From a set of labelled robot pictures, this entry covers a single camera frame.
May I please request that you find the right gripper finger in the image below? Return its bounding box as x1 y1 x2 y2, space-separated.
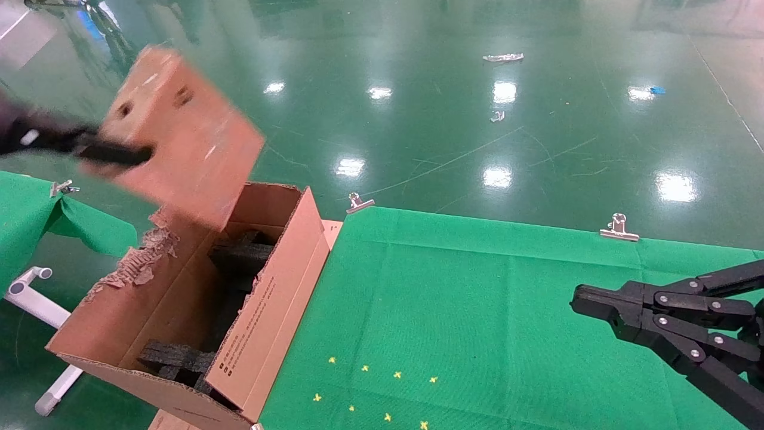
571 260 764 328
615 317 764 429

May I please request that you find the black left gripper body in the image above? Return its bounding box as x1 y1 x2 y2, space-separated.
0 96 38 157

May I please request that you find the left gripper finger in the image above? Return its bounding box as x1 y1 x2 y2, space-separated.
36 124 153 168

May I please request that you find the small brown cardboard box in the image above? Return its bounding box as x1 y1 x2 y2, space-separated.
81 47 265 232

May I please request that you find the large open cardboard carton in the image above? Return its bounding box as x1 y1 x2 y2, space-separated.
47 182 332 430

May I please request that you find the plain green table cloth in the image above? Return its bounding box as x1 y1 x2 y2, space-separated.
0 170 139 296

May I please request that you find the green cloth with yellow marks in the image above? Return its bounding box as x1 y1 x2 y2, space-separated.
260 206 764 430

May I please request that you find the white tube table leg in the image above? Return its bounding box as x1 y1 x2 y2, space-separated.
3 267 84 417

